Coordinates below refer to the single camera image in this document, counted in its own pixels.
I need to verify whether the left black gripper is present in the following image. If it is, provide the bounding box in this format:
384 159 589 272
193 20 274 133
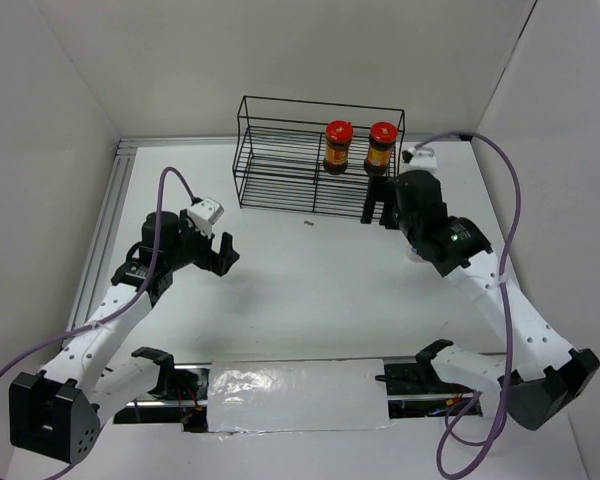
166 209 239 276

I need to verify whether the silver lid blue label jar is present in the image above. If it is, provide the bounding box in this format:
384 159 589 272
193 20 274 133
406 247 424 263

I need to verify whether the red lid sauce jar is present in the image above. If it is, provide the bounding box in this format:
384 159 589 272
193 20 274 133
364 122 399 175
323 120 354 175

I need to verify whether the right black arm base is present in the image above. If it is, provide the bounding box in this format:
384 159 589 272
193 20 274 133
375 340 473 420

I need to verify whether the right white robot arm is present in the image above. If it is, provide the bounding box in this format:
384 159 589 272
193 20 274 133
361 170 600 431

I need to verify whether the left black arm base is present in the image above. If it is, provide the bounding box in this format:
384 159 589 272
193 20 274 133
113 347 210 433

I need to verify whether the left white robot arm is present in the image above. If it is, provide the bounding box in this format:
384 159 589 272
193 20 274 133
9 198 240 465

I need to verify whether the reflective foil sheet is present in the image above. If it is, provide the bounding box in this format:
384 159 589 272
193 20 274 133
207 359 391 433

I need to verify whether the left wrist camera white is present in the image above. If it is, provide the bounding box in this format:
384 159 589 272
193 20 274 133
187 197 224 238

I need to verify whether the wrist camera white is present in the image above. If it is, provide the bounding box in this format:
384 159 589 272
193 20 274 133
187 197 224 238
400 147 438 175

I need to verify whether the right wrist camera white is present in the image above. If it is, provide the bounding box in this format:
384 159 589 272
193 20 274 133
400 147 438 175

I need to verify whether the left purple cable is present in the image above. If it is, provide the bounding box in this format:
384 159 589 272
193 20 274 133
0 166 201 471

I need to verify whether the purple cable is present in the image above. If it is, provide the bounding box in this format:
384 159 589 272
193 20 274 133
413 130 523 477
0 166 201 471

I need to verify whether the black wire rack shelf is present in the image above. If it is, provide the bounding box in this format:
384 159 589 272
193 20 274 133
232 95 405 220

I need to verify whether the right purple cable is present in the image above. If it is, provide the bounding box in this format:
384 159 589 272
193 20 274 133
413 130 523 477

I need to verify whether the aluminium extrusion frame rail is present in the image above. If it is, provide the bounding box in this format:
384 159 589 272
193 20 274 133
75 141 482 363

